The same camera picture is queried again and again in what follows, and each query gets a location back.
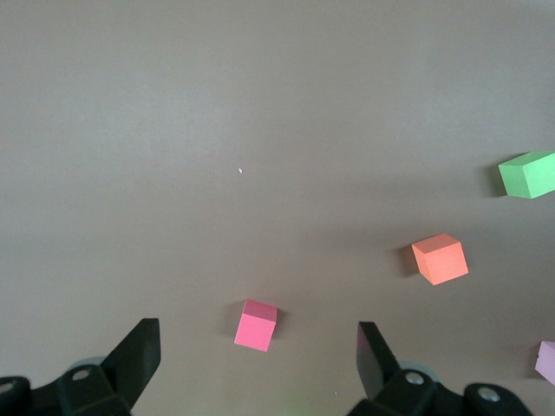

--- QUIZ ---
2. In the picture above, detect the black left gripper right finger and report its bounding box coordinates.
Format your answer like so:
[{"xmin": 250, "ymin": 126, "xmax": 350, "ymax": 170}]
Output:
[{"xmin": 346, "ymin": 321, "xmax": 534, "ymax": 416}]

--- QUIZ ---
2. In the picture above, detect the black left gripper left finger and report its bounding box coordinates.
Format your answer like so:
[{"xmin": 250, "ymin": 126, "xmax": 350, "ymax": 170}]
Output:
[{"xmin": 0, "ymin": 318, "xmax": 162, "ymax": 416}]

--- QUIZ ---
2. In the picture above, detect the orange foam cube block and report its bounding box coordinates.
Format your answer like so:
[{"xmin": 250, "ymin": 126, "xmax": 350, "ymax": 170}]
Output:
[{"xmin": 410, "ymin": 232, "xmax": 470, "ymax": 286}]

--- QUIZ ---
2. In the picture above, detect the green foam cube block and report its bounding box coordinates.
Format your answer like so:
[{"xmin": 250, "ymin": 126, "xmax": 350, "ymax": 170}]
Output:
[{"xmin": 497, "ymin": 150, "xmax": 555, "ymax": 200}]

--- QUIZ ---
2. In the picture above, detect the red foam cube block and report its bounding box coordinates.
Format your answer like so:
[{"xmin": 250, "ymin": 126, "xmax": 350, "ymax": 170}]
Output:
[{"xmin": 233, "ymin": 298, "xmax": 278, "ymax": 353}]

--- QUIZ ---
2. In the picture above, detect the pink foam cube block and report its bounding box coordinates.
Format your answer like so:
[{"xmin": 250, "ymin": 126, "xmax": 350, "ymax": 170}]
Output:
[{"xmin": 534, "ymin": 340, "xmax": 555, "ymax": 387}]

